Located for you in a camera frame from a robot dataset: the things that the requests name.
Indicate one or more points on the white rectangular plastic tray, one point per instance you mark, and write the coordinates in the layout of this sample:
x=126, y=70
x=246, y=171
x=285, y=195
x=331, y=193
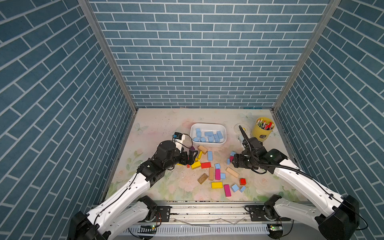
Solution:
x=209, y=128

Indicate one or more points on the clear tape roll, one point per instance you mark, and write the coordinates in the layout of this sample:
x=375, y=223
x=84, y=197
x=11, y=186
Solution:
x=246, y=128

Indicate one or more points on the yellow block bottom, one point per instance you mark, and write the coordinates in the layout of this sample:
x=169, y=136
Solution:
x=217, y=185

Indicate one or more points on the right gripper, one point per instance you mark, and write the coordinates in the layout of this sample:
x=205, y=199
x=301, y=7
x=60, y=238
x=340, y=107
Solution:
x=237, y=160

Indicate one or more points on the blue thin block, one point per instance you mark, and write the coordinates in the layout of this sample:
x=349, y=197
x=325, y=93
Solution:
x=217, y=139

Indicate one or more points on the magenta block bottom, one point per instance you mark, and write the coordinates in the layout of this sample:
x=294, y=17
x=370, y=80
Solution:
x=227, y=190

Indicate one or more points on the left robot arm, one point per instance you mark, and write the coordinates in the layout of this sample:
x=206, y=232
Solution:
x=128, y=206

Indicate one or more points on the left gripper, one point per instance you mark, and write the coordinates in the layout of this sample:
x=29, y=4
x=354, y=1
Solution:
x=183, y=161

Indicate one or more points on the tan upright wooden block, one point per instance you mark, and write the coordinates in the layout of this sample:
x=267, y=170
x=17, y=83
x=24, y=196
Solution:
x=211, y=174

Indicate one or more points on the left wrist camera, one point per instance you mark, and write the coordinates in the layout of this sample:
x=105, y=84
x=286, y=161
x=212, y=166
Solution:
x=178, y=139

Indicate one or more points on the red long block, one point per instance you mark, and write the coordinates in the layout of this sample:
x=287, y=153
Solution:
x=206, y=165

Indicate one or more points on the magenta upright block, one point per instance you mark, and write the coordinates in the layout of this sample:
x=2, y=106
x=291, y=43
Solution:
x=217, y=174

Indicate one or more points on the red cube block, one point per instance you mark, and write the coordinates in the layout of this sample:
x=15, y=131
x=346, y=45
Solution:
x=243, y=182

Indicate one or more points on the brown grained wooden block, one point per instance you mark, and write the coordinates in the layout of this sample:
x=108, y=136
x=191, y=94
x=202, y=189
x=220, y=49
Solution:
x=202, y=178

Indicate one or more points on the aluminium mounting rail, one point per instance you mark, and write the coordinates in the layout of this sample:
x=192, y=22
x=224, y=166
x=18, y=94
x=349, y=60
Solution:
x=210, y=211

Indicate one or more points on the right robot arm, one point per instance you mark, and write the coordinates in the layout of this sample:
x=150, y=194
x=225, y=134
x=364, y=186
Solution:
x=336, y=217

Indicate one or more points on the yellow large block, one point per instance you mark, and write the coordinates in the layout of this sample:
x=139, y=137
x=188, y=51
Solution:
x=196, y=165

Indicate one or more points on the tan slanted wooden block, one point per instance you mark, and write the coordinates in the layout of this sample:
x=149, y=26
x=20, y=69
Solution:
x=232, y=172

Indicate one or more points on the tan wooden block upper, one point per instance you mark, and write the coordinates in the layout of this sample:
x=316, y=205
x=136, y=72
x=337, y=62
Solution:
x=203, y=149

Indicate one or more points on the yellow pen holder cup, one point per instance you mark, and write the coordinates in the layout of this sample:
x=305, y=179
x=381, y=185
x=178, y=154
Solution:
x=262, y=129

